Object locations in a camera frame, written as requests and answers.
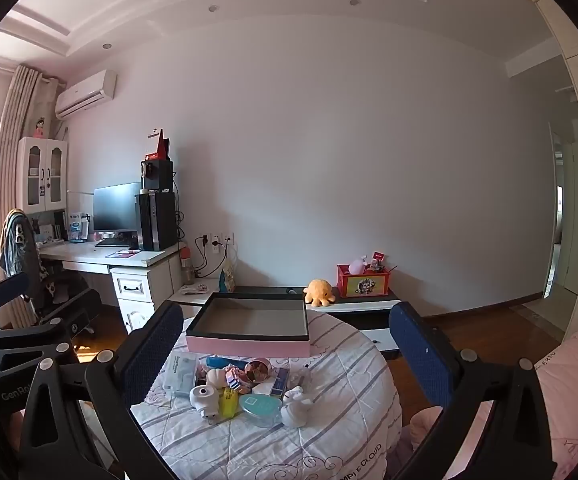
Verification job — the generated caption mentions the white desk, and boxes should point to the white desk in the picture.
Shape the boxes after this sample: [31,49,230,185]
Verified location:
[38,239,186,333]

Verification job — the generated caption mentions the pink blanket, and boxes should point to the pink blanket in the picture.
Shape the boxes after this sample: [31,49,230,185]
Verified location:
[408,329,578,480]

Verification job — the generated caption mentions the black computer tower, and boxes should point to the black computer tower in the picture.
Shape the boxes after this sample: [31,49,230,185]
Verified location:
[136,191,178,252]

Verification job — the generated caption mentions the white striped quilt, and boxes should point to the white striped quilt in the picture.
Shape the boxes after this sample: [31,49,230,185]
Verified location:
[130,310,403,480]

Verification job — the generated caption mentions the blue tube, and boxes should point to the blue tube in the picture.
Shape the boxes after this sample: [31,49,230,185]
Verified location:
[206,355,248,369]

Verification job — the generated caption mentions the clear plastic storage box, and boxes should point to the clear plastic storage box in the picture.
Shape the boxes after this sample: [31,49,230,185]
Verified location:
[163,352,201,396]

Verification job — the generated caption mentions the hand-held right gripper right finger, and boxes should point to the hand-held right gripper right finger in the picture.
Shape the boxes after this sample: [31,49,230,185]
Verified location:
[388,301,557,480]

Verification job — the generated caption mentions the white wall cabinet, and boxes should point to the white wall cabinet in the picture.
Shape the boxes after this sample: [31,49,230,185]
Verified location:
[17,136,68,214]

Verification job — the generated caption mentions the dark purple small box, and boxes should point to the dark purple small box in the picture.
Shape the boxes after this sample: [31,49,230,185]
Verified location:
[270,367,291,397]

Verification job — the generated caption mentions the orange capped bottle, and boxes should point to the orange capped bottle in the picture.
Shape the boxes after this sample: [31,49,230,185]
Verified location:
[181,244,196,284]

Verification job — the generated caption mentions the black power cables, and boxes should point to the black power cables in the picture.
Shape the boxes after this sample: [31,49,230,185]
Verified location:
[173,187,232,278]

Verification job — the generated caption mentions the books on desk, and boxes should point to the books on desk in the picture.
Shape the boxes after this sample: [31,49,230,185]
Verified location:
[39,210,92,243]

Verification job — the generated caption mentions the pink cardboard box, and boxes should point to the pink cardboard box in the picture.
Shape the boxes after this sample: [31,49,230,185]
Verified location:
[185,292,311,357]

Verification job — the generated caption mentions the red printed crate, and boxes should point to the red printed crate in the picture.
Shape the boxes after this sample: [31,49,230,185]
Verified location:
[336,263,390,300]

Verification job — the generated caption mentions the black office chair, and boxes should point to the black office chair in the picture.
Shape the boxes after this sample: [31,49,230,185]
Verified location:
[0,209,104,343]

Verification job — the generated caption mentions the yellow highlighter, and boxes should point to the yellow highlighter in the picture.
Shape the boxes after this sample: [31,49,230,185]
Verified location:
[219,386,241,419]

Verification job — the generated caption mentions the red box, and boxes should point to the red box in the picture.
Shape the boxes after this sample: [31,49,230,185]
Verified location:
[145,129,171,162]

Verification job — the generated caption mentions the black computer monitor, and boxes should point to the black computer monitor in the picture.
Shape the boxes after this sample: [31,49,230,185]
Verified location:
[93,182,142,242]

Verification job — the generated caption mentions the white head figure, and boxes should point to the white head figure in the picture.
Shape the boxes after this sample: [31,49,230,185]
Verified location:
[281,386,316,429]

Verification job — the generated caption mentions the white air conditioner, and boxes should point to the white air conditioner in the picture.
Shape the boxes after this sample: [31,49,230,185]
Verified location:
[55,70,118,120]

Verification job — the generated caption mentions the orange octopus plush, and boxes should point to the orange octopus plush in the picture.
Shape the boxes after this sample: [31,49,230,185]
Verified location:
[303,279,338,309]

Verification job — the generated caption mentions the blue snack bag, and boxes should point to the blue snack bag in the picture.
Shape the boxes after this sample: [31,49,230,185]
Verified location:
[218,259,238,294]

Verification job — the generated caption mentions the black speaker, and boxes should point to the black speaker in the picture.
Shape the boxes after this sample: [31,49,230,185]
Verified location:
[140,159,174,192]

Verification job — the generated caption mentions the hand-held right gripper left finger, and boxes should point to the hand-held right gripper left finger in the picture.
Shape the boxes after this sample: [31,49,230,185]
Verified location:
[19,301,185,480]

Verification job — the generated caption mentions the rose gold jar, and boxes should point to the rose gold jar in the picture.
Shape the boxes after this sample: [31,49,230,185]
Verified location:
[244,357,273,386]

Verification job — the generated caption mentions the wall power sockets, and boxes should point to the wall power sockets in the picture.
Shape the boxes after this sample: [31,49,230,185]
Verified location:
[198,231,235,250]

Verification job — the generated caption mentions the teal oval case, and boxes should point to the teal oval case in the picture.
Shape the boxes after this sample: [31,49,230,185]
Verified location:
[239,392,284,429]

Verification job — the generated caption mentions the pink block figure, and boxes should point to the pink block figure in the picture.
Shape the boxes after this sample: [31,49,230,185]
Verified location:
[224,365,253,394]

